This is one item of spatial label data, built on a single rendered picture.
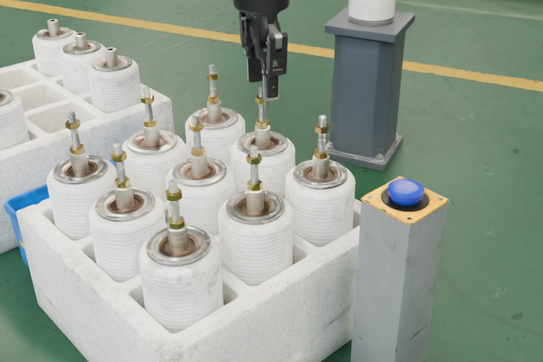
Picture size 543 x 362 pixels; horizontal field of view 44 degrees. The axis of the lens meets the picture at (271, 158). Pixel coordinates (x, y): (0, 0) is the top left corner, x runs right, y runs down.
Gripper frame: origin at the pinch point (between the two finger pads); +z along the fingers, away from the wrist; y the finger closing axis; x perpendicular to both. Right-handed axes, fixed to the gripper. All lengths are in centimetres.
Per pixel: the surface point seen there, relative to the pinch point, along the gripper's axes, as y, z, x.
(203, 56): 101, 35, -15
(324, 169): -12.0, 8.7, -4.5
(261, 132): -0.8, 7.5, 0.6
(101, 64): 40.7, 9.9, 18.7
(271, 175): -4.6, 12.8, 0.4
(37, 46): 60, 11, 30
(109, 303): -18.6, 17.4, 26.1
